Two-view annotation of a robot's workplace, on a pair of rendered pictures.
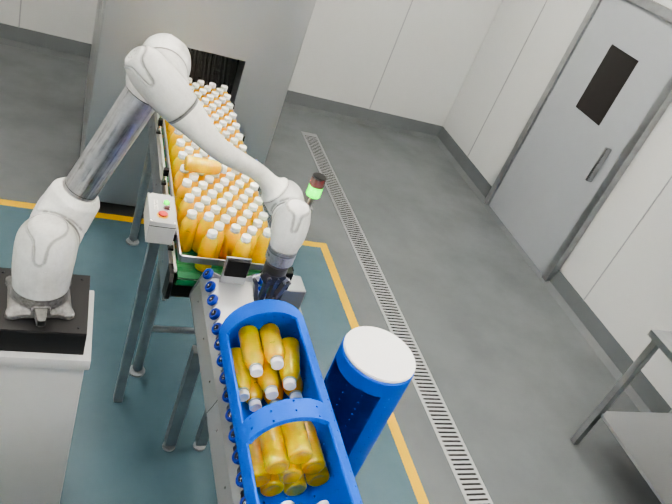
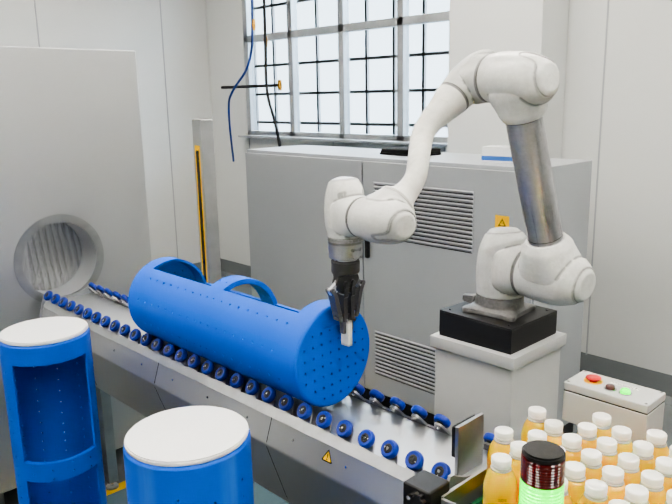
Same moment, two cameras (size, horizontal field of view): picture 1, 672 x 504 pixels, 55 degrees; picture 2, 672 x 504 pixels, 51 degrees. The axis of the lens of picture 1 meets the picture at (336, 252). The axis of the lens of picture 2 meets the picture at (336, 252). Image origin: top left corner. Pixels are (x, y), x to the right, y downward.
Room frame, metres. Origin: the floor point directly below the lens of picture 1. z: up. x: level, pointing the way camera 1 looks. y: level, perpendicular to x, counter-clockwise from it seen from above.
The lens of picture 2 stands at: (3.34, -0.36, 1.77)
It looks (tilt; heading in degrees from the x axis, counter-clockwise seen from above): 13 degrees down; 164
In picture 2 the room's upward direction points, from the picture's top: 1 degrees counter-clockwise
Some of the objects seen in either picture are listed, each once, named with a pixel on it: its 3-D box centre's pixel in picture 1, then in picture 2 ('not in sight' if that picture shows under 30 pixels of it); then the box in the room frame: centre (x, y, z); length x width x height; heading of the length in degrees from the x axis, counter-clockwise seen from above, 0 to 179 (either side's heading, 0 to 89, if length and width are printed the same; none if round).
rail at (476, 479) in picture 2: (231, 263); (496, 466); (2.08, 0.36, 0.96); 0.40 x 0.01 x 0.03; 118
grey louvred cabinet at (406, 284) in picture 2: not in sight; (392, 276); (-0.45, 1.07, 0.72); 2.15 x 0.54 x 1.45; 28
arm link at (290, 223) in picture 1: (291, 222); (347, 207); (1.65, 0.16, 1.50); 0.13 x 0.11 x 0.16; 19
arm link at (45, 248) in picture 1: (45, 252); (504, 261); (1.39, 0.76, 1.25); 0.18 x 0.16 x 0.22; 20
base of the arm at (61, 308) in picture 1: (40, 296); (494, 300); (1.36, 0.74, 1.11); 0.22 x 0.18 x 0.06; 34
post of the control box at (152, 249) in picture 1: (135, 321); not in sight; (2.05, 0.68, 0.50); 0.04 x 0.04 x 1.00; 28
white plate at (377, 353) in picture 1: (379, 353); (187, 433); (1.84, -0.29, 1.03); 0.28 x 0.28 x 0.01
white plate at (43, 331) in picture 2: not in sight; (44, 330); (0.93, -0.69, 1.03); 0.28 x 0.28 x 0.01
